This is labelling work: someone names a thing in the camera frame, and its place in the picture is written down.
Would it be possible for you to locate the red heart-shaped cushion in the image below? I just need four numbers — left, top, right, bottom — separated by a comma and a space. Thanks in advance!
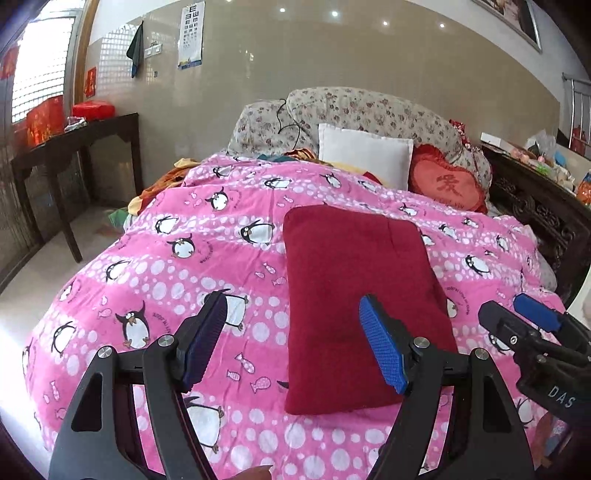
409, 144, 489, 214

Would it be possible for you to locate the pile of packets and bags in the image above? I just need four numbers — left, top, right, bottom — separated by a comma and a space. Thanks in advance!
508, 129, 591, 204

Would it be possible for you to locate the dark hanging cloth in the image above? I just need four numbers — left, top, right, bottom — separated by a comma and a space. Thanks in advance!
126, 21, 146, 78

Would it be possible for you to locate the flat red gift box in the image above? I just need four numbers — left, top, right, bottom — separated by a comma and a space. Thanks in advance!
71, 100, 116, 120

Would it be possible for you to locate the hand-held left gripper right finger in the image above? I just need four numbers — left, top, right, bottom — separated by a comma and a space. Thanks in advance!
359, 294, 536, 480

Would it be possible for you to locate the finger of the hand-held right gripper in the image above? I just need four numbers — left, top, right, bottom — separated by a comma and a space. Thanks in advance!
478, 300, 541, 356
512, 293, 591, 358

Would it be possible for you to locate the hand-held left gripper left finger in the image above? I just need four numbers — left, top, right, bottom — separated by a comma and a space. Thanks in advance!
47, 290, 230, 480

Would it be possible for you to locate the large red orange box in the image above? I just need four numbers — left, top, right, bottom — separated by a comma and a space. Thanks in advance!
25, 95, 65, 147

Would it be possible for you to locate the thin black cable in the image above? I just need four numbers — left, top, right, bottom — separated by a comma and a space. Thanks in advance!
274, 98, 308, 153

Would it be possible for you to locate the orange yellow cloth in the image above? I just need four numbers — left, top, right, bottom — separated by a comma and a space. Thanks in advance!
127, 158, 201, 217

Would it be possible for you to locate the eye chart wall poster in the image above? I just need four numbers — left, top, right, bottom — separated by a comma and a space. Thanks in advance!
178, 2, 206, 71

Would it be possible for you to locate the red patterned cloth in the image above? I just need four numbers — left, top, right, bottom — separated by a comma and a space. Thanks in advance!
449, 119, 472, 149

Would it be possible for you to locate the person's left hand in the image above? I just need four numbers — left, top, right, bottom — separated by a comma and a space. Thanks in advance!
231, 465, 273, 480

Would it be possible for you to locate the floral padded headboard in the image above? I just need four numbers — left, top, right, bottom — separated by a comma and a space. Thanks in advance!
226, 87, 492, 195

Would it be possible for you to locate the metal stair railing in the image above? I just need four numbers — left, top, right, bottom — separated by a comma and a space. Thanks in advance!
561, 71, 591, 162

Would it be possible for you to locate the barred window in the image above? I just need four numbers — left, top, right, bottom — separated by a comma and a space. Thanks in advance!
9, 14, 79, 125

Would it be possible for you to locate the pink penguin printed blanket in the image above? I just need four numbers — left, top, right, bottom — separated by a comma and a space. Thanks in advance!
23, 154, 568, 480

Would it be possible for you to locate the dark wooden side table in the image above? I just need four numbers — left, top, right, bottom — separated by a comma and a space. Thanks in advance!
10, 113, 143, 264

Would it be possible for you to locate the white pillow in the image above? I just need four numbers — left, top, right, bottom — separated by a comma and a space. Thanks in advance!
318, 123, 415, 191

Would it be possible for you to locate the dark red knitted garment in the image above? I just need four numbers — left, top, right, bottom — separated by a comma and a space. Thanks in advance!
283, 205, 458, 415

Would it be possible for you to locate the silver framed wall photo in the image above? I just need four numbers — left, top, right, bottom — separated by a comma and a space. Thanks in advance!
471, 0, 543, 51

